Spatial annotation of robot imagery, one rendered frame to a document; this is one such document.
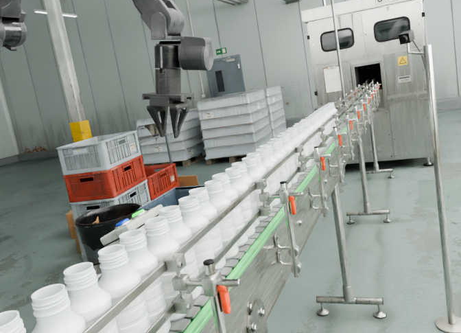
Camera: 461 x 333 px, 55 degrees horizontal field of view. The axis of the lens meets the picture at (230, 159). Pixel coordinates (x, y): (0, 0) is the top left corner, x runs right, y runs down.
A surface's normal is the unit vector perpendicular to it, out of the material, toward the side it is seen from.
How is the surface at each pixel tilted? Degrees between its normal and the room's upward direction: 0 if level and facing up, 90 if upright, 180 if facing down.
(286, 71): 90
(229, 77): 90
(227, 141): 90
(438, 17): 90
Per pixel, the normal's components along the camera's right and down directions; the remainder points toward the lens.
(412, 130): -0.35, 0.22
